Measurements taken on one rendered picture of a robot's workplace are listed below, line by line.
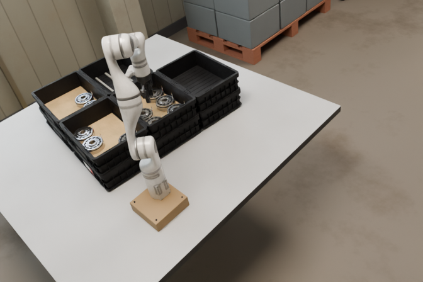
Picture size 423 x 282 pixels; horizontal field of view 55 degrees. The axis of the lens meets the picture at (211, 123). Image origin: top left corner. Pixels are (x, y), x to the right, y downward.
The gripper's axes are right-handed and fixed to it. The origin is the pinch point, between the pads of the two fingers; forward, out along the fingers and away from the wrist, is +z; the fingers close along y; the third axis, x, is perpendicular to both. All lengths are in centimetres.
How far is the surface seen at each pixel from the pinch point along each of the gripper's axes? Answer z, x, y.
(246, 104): 30, -44, 29
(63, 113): 17, 57, 11
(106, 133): 17.1, 25.7, -7.2
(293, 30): 93, -80, 229
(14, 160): 30, 83, -12
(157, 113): 17.2, 1.7, 7.8
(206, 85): 17.4, -22.6, 31.9
